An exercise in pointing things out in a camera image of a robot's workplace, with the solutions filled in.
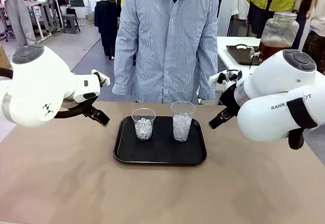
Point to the mannequin beige top camouflage trousers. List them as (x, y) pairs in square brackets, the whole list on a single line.
[(317, 18)]

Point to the white side table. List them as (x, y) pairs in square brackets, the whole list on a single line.
[(228, 40)]

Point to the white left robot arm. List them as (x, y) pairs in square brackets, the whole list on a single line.
[(38, 81)]

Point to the glass beverage dispenser jar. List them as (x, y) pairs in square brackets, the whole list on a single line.
[(279, 31)]

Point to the person in striped blue shirt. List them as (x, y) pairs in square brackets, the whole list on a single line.
[(165, 43)]

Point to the mannequin white shirt dark trousers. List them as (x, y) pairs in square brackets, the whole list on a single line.
[(104, 18)]

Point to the person's left forearm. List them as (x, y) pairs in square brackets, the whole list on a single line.
[(208, 81)]

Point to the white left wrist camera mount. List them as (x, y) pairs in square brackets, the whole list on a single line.
[(95, 73)]

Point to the large black serving tray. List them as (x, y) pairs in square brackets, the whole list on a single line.
[(162, 153)]

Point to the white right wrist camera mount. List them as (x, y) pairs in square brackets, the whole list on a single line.
[(214, 79)]

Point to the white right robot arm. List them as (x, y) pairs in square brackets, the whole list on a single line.
[(269, 87)]

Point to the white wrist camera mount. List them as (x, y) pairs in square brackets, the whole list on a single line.
[(95, 73), (214, 79)]

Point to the white coat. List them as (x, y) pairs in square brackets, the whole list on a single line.
[(232, 0)]

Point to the short clear plastic cup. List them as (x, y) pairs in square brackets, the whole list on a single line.
[(143, 130)]

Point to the grey workbench desk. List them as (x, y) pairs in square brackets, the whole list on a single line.
[(38, 3)]

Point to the grey plastic stool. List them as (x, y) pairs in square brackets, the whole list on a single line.
[(71, 23)]

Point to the person's right forearm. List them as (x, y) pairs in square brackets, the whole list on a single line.
[(122, 76)]

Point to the mannequin red top grey trousers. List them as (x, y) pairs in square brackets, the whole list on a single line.
[(19, 18)]

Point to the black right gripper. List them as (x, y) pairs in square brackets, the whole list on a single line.
[(228, 99)]

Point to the brown cardboard box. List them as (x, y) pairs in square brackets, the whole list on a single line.
[(3, 56)]

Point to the tall clear plastic cup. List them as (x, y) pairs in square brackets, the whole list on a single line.
[(181, 127)]

